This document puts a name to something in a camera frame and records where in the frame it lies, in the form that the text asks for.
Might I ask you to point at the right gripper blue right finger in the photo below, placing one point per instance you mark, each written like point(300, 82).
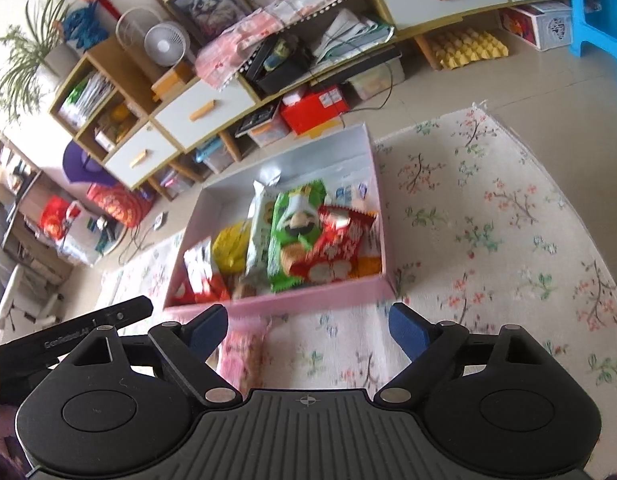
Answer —
point(412, 333)

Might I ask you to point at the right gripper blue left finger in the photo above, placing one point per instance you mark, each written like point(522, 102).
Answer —
point(204, 333)

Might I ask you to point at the white red small packet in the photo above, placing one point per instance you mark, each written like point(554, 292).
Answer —
point(204, 276)

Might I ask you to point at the pink rice cracker packet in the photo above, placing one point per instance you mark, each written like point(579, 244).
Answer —
point(241, 353)

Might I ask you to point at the orange white small packet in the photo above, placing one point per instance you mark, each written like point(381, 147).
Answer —
point(368, 265)

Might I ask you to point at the yellow snack packet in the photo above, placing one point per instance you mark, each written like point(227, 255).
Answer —
point(230, 247)

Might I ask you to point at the silver cracker packet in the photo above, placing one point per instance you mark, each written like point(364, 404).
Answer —
point(261, 215)

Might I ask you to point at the green chips packet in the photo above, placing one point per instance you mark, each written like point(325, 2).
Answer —
point(295, 229)

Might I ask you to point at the blue white bread packet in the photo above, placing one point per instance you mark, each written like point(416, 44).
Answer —
point(352, 195)

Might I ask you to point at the floral table cloth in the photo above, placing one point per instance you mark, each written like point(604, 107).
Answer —
point(482, 236)

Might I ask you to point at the pink cardboard box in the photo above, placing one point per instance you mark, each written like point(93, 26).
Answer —
point(344, 157)

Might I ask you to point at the red lantern bag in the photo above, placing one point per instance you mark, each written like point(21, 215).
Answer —
point(123, 205)

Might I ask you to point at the clear storage bin blue lid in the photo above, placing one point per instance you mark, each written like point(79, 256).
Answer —
point(214, 155)

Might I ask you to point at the purple hat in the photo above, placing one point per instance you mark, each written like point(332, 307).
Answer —
point(80, 167)

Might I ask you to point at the wooden tv cabinet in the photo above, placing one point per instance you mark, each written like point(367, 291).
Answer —
point(144, 100)

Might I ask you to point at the red shoe box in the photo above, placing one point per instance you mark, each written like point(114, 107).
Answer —
point(305, 109)

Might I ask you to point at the clear bin under cabinet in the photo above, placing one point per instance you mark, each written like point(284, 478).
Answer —
point(377, 79)

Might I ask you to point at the black open case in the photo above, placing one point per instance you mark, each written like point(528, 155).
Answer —
point(280, 60)

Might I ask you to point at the yellow egg tray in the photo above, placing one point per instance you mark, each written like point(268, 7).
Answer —
point(460, 47)

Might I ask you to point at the white desk fan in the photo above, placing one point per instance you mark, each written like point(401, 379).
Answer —
point(148, 37)

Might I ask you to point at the pink table runner cloth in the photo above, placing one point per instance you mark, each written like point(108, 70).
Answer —
point(220, 60)

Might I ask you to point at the green potted plant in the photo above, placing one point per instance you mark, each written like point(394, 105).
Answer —
point(28, 46)

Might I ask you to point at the white patterned storage box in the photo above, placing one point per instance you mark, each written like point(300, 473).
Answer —
point(543, 25)

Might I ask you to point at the cat picture frame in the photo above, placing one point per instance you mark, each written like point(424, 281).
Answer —
point(205, 20)

